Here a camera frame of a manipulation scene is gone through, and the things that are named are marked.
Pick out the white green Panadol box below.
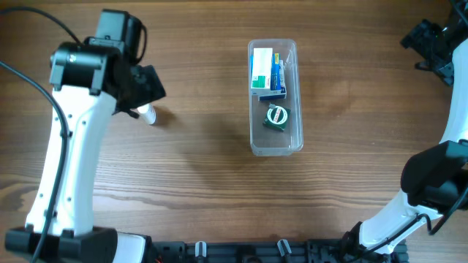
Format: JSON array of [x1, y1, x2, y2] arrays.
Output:
[[251, 48, 273, 91]]

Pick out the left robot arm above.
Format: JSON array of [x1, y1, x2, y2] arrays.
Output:
[[5, 38, 165, 262]]

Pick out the white spray bottle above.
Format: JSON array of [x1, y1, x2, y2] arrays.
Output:
[[137, 104, 156, 125]]

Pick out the dark green square box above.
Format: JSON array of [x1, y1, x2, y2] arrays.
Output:
[[263, 104, 291, 132]]

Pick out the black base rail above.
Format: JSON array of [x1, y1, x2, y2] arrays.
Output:
[[153, 239, 410, 263]]

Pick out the clear plastic container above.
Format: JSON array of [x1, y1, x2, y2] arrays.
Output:
[[248, 39, 303, 156]]

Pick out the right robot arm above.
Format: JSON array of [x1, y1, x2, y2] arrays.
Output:
[[337, 0, 467, 262]]

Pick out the blue medicine box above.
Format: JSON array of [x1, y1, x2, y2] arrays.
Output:
[[250, 47, 282, 96]]

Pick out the white Hansaplast box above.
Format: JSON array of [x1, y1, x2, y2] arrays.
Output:
[[259, 59, 287, 101]]

